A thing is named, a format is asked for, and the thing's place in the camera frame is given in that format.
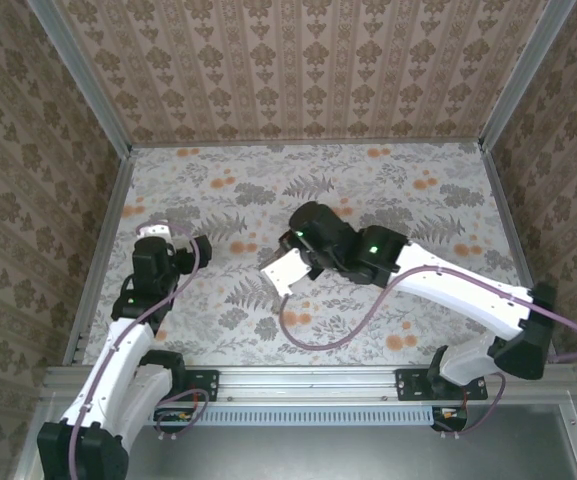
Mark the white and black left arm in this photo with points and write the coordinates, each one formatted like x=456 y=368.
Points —
x=118 y=370

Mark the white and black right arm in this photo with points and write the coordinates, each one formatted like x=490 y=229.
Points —
x=458 y=295

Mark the floral patterned table cover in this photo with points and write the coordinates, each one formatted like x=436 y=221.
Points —
x=218 y=320

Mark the grey metal bench surface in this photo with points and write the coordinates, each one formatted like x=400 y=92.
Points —
x=318 y=455

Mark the aluminium side rail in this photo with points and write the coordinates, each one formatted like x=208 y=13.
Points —
x=510 y=215
x=100 y=255

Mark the aluminium frame cross rail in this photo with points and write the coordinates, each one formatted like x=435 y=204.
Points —
x=308 y=385

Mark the aluminium frame post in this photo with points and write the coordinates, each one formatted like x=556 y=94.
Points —
x=83 y=85
x=523 y=80

